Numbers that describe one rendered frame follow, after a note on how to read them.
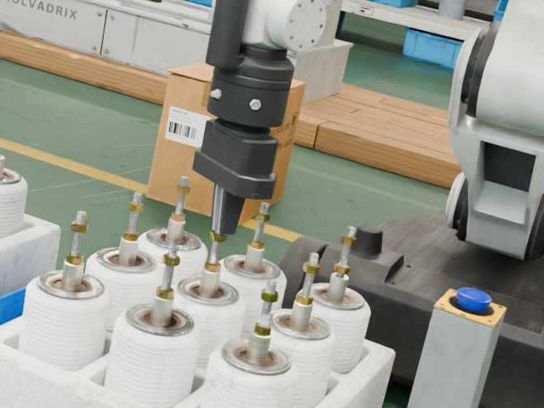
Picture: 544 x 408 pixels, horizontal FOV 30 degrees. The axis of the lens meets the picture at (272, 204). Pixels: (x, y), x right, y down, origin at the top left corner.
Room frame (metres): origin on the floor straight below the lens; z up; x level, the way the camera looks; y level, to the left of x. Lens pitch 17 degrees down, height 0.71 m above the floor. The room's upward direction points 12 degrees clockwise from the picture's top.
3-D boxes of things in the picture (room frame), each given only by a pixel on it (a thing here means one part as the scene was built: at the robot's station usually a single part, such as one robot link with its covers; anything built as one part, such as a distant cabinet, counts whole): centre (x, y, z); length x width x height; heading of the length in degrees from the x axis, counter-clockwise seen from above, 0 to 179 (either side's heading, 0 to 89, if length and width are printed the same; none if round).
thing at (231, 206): (1.12, 0.04, 0.36); 0.03 x 0.02 x 0.06; 130
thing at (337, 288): (1.19, -0.10, 0.26); 0.02 x 0.02 x 0.03
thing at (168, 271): (1.02, 0.09, 0.30); 0.01 x 0.01 x 0.08
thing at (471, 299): (1.09, -0.25, 0.32); 0.04 x 0.04 x 0.02
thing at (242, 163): (1.12, 0.05, 0.45); 0.13 x 0.10 x 0.12; 40
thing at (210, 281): (1.12, 0.05, 0.26); 0.02 x 0.02 x 0.03
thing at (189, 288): (1.12, 0.05, 0.25); 0.08 x 0.08 x 0.01
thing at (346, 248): (1.19, -0.10, 0.31); 0.01 x 0.01 x 0.08
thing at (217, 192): (1.14, 0.06, 0.36); 0.03 x 0.02 x 0.06; 130
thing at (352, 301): (1.19, -0.10, 0.25); 0.08 x 0.08 x 0.01
